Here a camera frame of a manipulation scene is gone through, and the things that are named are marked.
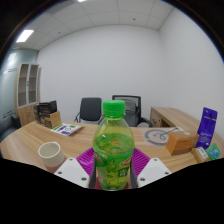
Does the wooden shelf cabinet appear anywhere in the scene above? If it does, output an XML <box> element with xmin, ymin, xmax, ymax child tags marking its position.
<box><xmin>13</xmin><ymin>62</ymin><xmax>43</xmax><ymax>127</ymax></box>

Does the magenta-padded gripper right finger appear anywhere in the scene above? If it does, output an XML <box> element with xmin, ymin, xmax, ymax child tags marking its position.
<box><xmin>129</xmin><ymin>147</ymin><xmax>173</xmax><ymax>190</ymax></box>

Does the wooden side desk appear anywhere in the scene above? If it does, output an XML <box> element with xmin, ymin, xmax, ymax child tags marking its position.
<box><xmin>149</xmin><ymin>106</ymin><xmax>204</xmax><ymax>129</ymax></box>

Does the white printed leaflet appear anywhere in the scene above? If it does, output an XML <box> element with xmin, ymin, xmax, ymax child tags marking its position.
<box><xmin>50</xmin><ymin>122</ymin><xmax>84</xmax><ymax>137</ymax></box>

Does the black printed carton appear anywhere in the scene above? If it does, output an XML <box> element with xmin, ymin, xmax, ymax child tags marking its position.
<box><xmin>32</xmin><ymin>100</ymin><xmax>58</xmax><ymax>126</ymax></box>

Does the brown kraft carton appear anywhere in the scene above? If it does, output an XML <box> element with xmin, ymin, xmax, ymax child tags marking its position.
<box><xmin>39</xmin><ymin>110</ymin><xmax>63</xmax><ymax>130</ymax></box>

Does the small tan labelled box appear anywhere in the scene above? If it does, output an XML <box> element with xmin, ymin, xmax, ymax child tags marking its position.
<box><xmin>191</xmin><ymin>146</ymin><xmax>210</xmax><ymax>164</ymax></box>

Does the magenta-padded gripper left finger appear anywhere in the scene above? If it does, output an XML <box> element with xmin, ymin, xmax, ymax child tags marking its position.
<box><xmin>53</xmin><ymin>147</ymin><xmax>98</xmax><ymax>190</ymax></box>

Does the white and brown cup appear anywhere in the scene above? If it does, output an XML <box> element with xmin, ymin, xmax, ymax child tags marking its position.
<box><xmin>37</xmin><ymin>141</ymin><xmax>67</xmax><ymax>174</ymax></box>

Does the brown cardboard box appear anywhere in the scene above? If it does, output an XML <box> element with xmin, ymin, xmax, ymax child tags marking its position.
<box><xmin>165</xmin><ymin>130</ymin><xmax>200</xmax><ymax>157</ymax></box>

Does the purple standing pouch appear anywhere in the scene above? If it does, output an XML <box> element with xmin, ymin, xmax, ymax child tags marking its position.
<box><xmin>194</xmin><ymin>106</ymin><xmax>219</xmax><ymax>150</ymax></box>

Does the green drink bottle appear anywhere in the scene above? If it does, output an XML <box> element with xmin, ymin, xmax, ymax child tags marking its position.
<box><xmin>92</xmin><ymin>99</ymin><xmax>136</xmax><ymax>192</ymax></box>

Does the black office chair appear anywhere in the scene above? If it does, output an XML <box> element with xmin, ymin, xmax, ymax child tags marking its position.
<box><xmin>73</xmin><ymin>97</ymin><xmax>103</xmax><ymax>125</ymax></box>

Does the grey mesh office chair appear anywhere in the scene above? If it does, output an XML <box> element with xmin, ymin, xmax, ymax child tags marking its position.
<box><xmin>99</xmin><ymin>94</ymin><xmax>154</xmax><ymax>128</ymax></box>

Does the dark sofa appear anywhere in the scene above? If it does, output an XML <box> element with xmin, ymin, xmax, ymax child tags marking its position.
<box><xmin>0</xmin><ymin>113</ymin><xmax>22</xmax><ymax>143</ymax></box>

